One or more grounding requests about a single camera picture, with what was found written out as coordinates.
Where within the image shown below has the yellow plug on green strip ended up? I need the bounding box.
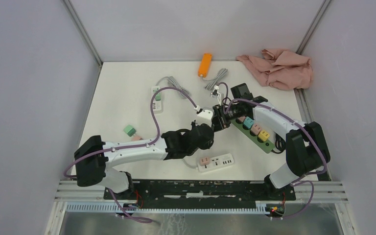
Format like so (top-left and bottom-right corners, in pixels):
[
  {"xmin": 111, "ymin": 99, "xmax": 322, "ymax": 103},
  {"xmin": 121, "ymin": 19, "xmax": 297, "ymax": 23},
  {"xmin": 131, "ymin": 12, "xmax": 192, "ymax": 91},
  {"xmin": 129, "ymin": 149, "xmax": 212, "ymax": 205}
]
[{"xmin": 258, "ymin": 130, "xmax": 270, "ymax": 142}]

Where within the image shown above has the dark green power strip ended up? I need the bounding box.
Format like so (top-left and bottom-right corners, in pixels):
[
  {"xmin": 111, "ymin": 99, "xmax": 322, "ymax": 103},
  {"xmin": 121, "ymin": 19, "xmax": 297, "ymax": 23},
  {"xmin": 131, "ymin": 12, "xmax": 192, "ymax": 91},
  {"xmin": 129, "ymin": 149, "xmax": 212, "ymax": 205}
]
[{"xmin": 232, "ymin": 120, "xmax": 275, "ymax": 154}]

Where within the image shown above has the long white power strip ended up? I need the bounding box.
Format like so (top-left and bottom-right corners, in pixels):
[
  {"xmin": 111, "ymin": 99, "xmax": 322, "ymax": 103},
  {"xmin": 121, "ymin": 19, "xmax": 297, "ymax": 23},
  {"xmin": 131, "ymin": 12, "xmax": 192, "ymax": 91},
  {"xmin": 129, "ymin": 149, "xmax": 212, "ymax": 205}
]
[{"xmin": 197, "ymin": 153, "xmax": 235, "ymax": 173}]

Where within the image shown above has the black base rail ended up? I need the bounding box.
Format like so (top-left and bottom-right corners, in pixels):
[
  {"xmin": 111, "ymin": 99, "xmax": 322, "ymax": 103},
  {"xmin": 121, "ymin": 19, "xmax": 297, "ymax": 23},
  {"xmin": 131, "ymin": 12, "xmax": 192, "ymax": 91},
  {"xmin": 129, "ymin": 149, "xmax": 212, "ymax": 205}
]
[{"xmin": 115, "ymin": 179, "xmax": 296, "ymax": 209}]

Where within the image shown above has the green plug on white strip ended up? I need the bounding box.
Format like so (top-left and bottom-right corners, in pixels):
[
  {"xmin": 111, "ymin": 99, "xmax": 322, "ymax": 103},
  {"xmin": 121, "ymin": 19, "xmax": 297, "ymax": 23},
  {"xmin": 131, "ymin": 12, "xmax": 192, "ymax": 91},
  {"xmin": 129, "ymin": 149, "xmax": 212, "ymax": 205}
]
[{"xmin": 154, "ymin": 93, "xmax": 161, "ymax": 101}]

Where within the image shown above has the beige plug on green strip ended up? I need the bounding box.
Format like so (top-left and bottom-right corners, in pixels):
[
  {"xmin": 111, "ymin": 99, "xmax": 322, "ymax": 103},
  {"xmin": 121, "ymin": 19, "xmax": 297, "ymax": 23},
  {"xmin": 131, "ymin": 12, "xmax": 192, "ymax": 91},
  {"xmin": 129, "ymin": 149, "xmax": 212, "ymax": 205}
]
[{"xmin": 250, "ymin": 123, "xmax": 262, "ymax": 136}]

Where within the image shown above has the grey cable of white strip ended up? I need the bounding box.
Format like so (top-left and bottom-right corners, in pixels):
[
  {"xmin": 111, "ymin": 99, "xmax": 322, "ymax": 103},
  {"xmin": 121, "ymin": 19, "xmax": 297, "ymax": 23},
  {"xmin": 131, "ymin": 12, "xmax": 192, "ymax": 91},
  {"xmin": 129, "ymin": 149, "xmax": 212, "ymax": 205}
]
[{"xmin": 156, "ymin": 75, "xmax": 192, "ymax": 99}]

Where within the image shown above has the pink plug from orange strip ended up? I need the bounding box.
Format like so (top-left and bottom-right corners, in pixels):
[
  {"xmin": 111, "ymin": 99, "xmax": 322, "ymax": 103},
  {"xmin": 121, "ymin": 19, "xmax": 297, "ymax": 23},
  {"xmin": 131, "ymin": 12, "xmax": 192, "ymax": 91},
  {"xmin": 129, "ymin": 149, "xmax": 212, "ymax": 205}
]
[{"xmin": 132, "ymin": 135, "xmax": 142, "ymax": 141}]

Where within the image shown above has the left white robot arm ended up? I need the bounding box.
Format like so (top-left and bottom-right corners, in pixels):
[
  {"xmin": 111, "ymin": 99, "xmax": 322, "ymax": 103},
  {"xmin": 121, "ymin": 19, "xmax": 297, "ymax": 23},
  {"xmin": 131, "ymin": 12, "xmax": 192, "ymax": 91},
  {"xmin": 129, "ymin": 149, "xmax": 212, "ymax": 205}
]
[{"xmin": 74, "ymin": 122, "xmax": 214, "ymax": 199}]

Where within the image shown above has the pink crumpled cloth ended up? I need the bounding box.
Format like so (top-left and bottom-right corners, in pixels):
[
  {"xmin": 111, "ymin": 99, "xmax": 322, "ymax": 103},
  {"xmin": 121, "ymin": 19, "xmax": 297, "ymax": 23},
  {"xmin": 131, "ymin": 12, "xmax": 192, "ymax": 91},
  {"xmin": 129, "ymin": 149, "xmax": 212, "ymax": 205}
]
[{"xmin": 236, "ymin": 48, "xmax": 313, "ymax": 91}]

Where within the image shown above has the small white power strip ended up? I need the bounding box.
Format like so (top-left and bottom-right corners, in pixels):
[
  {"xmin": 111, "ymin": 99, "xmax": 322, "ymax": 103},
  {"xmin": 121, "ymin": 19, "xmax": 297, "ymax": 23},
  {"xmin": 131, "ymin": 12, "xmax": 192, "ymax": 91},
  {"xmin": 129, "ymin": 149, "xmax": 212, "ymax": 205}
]
[{"xmin": 151, "ymin": 85, "xmax": 163, "ymax": 114}]

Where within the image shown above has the black power cable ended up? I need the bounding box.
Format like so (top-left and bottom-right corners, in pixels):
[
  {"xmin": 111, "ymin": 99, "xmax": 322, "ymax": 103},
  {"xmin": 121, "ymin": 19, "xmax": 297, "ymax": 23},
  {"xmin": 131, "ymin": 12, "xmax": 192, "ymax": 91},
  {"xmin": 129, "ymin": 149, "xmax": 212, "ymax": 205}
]
[{"xmin": 272, "ymin": 133, "xmax": 286, "ymax": 154}]

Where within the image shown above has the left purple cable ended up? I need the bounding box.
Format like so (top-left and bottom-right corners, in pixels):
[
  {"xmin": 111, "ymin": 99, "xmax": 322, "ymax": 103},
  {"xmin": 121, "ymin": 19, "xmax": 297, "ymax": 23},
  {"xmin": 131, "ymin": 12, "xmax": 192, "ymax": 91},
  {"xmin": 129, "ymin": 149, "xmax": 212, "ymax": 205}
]
[{"xmin": 63, "ymin": 86, "xmax": 202, "ymax": 224}]

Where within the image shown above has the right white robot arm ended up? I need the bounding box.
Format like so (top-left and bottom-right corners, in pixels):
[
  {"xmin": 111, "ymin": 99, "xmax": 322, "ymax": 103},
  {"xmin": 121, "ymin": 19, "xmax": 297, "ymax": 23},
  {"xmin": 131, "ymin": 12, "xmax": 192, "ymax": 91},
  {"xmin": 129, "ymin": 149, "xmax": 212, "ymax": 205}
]
[{"xmin": 210, "ymin": 83, "xmax": 330, "ymax": 200}]

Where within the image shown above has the teal plug on green strip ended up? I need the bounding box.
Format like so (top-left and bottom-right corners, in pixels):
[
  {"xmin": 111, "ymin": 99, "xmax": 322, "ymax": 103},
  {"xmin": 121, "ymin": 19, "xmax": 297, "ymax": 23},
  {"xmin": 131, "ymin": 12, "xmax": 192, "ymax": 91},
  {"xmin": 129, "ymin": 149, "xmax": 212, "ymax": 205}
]
[{"xmin": 243, "ymin": 117, "xmax": 254, "ymax": 129}]

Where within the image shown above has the grey cable of orange strip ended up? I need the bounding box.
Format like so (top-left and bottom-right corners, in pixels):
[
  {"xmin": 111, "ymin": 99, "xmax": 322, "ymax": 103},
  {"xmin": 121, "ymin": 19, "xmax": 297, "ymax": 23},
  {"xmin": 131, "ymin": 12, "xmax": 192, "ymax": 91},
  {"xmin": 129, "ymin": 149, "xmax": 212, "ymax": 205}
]
[{"xmin": 202, "ymin": 68, "xmax": 229, "ymax": 91}]

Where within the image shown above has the orange power strip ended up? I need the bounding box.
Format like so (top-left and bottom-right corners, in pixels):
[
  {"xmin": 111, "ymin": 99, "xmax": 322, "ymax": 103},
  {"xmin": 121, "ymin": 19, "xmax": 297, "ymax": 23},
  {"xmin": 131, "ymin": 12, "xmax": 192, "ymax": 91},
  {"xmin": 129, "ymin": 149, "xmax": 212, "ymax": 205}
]
[{"xmin": 197, "ymin": 53, "xmax": 212, "ymax": 78}]

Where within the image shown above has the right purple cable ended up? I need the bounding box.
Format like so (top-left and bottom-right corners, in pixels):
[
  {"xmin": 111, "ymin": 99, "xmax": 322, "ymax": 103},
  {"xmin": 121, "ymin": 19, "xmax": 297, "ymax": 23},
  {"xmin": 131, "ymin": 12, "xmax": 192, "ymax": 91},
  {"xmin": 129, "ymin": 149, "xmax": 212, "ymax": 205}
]
[{"xmin": 217, "ymin": 81, "xmax": 328, "ymax": 221}]

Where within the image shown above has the green plug from orange strip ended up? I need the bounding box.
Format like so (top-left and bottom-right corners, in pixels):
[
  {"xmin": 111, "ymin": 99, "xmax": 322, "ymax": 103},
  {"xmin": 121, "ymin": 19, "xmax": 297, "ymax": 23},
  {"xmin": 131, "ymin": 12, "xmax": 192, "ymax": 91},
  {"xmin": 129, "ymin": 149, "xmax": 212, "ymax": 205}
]
[{"xmin": 123, "ymin": 125, "xmax": 137, "ymax": 137}]

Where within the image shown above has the purple cable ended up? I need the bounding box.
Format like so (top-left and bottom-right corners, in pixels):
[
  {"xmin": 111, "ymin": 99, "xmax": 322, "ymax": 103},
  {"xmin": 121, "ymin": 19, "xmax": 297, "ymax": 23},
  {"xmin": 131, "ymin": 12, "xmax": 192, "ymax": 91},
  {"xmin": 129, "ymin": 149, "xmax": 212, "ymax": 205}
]
[
  {"xmin": 217, "ymin": 81, "xmax": 328, "ymax": 221},
  {"xmin": 63, "ymin": 86, "xmax": 202, "ymax": 224}
]

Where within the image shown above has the pink plug on green strip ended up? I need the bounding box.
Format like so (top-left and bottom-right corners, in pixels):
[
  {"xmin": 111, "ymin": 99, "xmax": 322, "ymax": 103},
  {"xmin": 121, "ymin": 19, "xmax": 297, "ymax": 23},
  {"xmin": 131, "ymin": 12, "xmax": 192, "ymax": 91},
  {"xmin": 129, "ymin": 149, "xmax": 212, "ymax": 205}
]
[{"xmin": 236, "ymin": 116, "xmax": 246, "ymax": 123}]

